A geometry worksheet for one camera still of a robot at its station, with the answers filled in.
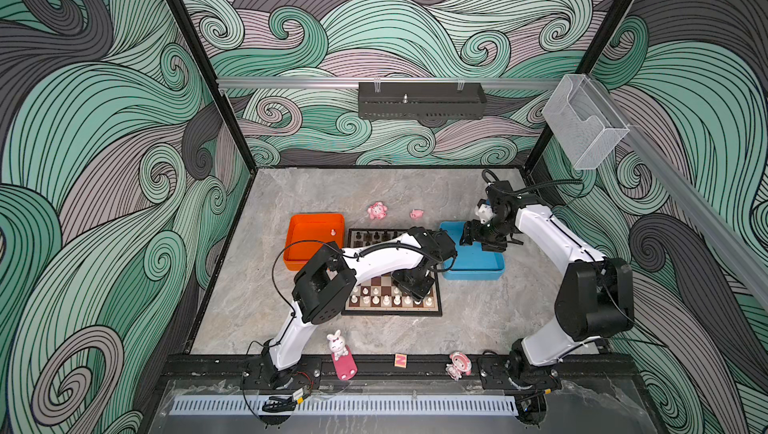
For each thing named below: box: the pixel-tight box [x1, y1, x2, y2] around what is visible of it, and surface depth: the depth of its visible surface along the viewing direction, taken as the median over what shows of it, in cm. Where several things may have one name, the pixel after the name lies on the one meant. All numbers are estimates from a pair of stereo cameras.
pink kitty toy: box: [367, 202, 388, 219], surface depth 106 cm
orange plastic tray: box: [284, 214, 345, 272], surface depth 103 cm
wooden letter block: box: [394, 354, 407, 368], surface depth 76 cm
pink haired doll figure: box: [446, 351, 472, 381], surface depth 74 cm
